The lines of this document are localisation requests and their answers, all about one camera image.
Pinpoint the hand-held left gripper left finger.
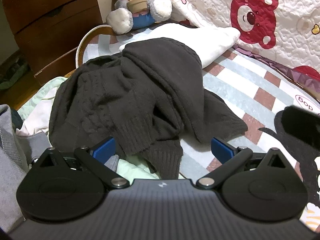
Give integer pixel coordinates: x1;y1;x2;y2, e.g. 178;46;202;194
31;137;130;189

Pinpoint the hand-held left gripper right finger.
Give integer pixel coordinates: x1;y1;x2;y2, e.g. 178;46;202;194
196;137;288;189

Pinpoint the dark brown knit sweater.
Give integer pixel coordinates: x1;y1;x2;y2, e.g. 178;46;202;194
49;37;248;179

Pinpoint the checkered bed sheet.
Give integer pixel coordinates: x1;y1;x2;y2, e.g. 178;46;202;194
81;27;320;230

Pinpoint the white garment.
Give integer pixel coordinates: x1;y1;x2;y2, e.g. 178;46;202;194
15;100;54;137

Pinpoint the grey garment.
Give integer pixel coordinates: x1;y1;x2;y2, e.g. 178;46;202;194
0;104;50;233

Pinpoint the white folded cloth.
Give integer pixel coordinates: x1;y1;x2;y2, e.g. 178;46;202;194
118;26;241;68

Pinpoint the dark green cloth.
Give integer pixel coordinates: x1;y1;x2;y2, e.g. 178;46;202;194
0;61;28;91

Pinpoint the brown wooden dresser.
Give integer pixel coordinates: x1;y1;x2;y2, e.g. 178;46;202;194
0;0;104;85

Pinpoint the grey rabbit plush toy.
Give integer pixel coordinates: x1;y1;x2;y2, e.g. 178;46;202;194
106;0;173;35

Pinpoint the white bear print quilt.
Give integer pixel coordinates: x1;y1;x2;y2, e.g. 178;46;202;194
152;0;320;98

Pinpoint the white cabinet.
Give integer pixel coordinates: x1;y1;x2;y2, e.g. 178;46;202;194
96;0;118;23

